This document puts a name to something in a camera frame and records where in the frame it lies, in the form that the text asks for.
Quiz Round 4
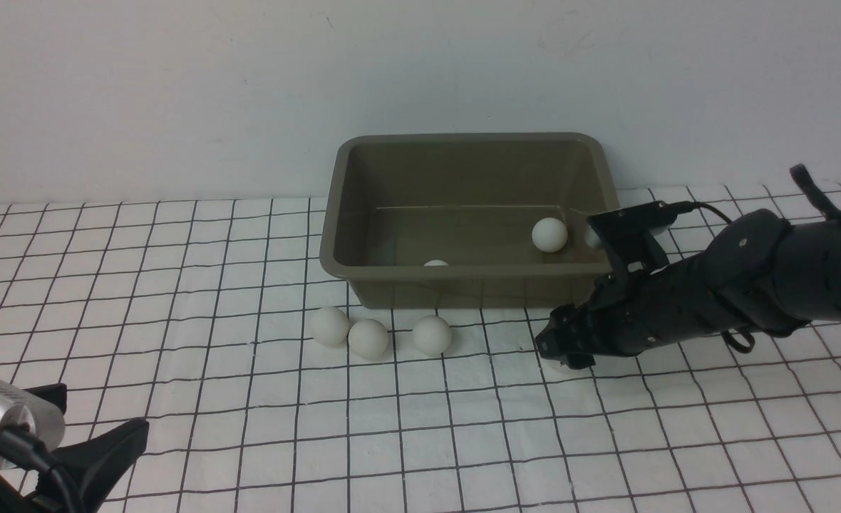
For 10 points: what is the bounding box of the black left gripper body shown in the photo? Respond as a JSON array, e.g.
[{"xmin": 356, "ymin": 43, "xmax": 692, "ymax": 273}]
[{"xmin": 0, "ymin": 383, "xmax": 150, "ymax": 512}]

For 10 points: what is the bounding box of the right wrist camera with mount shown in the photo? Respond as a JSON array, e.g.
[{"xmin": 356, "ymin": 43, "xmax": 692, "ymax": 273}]
[{"xmin": 584, "ymin": 201, "xmax": 698, "ymax": 276}]

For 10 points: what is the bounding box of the olive plastic storage bin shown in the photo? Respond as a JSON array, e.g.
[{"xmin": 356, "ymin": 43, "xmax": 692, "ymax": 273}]
[{"xmin": 319, "ymin": 133, "xmax": 620, "ymax": 309}]

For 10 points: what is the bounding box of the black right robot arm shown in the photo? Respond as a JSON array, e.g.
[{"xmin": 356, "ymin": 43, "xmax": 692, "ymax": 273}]
[{"xmin": 535, "ymin": 202, "xmax": 841, "ymax": 370}]

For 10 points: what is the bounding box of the white grid-pattern table mat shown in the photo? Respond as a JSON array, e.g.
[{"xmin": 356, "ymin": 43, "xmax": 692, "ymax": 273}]
[{"xmin": 0, "ymin": 197, "xmax": 841, "ymax": 512}]

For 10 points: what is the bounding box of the black cable tie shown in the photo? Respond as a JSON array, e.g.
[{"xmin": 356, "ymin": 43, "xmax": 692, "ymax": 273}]
[{"xmin": 789, "ymin": 165, "xmax": 840, "ymax": 219}]

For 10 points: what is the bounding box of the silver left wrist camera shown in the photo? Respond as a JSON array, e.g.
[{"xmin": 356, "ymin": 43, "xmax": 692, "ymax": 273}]
[{"xmin": 0, "ymin": 362, "xmax": 65, "ymax": 471}]

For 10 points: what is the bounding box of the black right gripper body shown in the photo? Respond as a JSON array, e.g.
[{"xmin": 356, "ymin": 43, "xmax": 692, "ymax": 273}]
[{"xmin": 534, "ymin": 275, "xmax": 685, "ymax": 370}]

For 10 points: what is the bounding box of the black right camera cable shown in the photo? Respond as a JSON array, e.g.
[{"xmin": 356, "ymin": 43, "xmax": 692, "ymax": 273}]
[{"xmin": 677, "ymin": 202, "xmax": 738, "ymax": 227}]

